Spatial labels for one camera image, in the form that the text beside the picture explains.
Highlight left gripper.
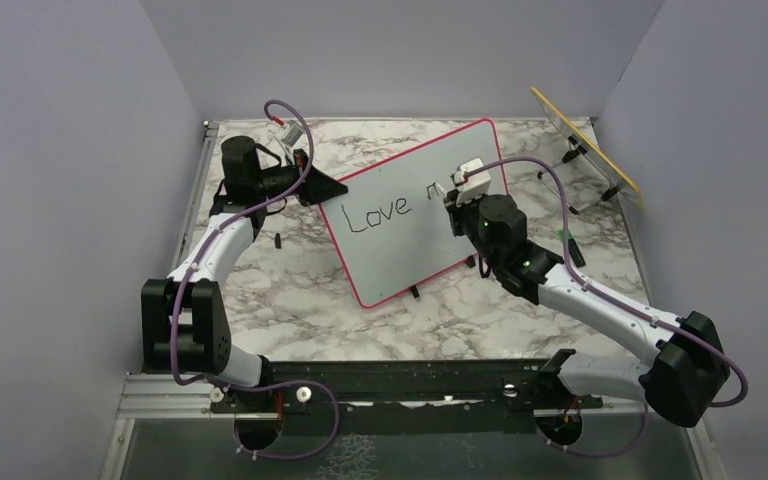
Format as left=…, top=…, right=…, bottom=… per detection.
left=254, top=148, right=348, bottom=207

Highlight pink-framed whiteboard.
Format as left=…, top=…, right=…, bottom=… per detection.
left=320, top=118, right=501, bottom=309

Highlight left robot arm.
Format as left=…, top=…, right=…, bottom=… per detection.
left=141, top=136, right=349, bottom=411

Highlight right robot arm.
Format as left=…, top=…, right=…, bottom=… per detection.
left=443, top=189, right=730, bottom=427

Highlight green black highlighter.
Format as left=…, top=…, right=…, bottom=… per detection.
left=559, top=229, right=586, bottom=268

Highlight yellow-edged board on stand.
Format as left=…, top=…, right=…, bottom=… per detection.
left=531, top=86, right=645, bottom=215

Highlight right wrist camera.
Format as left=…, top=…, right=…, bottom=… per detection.
left=451, top=157, right=492, bottom=206

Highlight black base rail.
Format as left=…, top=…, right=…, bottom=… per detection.
left=210, top=359, right=602, bottom=436

